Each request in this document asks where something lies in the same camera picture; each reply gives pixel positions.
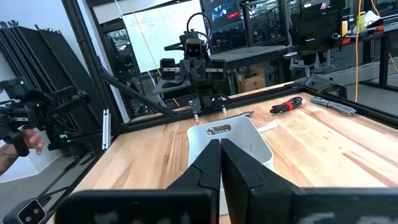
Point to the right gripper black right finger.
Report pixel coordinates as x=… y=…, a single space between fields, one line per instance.
x=248 y=186

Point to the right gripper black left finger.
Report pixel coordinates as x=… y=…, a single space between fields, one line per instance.
x=199 y=180

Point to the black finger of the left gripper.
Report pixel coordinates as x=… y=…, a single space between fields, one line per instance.
x=218 y=70
x=168 y=69

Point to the person's forearm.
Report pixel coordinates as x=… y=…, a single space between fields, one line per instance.
x=7 y=160

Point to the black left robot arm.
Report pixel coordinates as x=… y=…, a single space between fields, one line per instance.
x=202 y=93

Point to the black desk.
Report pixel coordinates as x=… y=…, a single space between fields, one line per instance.
x=245 y=53

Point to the whiteboard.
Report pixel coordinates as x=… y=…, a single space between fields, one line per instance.
x=161 y=37

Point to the cardboard box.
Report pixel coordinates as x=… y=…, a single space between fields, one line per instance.
x=252 y=82

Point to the thin black rod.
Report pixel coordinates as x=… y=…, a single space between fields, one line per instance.
x=244 y=114

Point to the white plastic bin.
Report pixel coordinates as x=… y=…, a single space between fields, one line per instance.
x=248 y=133

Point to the white flat strip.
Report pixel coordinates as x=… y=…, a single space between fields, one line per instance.
x=268 y=126

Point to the silver aluminium bar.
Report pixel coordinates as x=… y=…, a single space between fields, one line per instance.
x=106 y=130

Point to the black monitor back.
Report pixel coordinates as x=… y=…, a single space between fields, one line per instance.
x=317 y=28

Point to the stack of black panels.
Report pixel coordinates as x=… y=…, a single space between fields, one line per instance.
x=46 y=62

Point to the black curved chair part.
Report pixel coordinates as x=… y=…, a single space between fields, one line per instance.
x=340 y=88

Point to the person's hand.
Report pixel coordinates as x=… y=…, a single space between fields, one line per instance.
x=32 y=140

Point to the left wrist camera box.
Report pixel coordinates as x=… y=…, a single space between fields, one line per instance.
x=193 y=48

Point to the wall-mounted monitor screen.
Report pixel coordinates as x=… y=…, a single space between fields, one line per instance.
x=222 y=14

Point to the black aluminium table frame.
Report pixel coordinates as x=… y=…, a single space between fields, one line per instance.
x=93 y=62

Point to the black table-level camera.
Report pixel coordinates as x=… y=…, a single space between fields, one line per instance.
x=29 y=213

